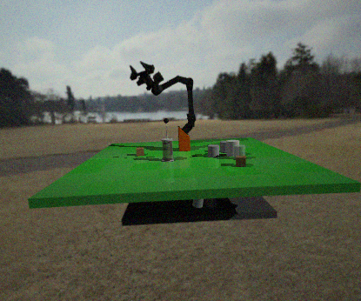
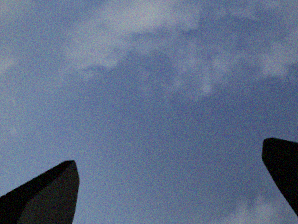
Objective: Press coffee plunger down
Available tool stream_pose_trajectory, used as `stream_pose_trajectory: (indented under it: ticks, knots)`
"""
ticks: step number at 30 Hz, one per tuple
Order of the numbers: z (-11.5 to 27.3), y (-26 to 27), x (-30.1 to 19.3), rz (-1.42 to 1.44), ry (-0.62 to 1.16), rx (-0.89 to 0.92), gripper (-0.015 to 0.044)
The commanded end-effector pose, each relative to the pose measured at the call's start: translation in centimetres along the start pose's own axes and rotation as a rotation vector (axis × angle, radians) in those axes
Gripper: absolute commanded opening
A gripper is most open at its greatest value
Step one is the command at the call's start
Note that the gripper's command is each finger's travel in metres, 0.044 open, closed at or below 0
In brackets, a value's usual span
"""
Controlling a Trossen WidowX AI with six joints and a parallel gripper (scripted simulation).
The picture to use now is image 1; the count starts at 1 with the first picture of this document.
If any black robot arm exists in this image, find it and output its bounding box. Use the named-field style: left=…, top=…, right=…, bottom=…
left=137, top=72, right=196, bottom=135

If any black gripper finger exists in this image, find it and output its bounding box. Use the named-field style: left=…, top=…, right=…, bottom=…
left=130, top=65, right=137, bottom=77
left=140, top=61, right=150, bottom=71

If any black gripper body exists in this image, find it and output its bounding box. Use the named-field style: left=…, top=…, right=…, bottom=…
left=130, top=64, right=155, bottom=84

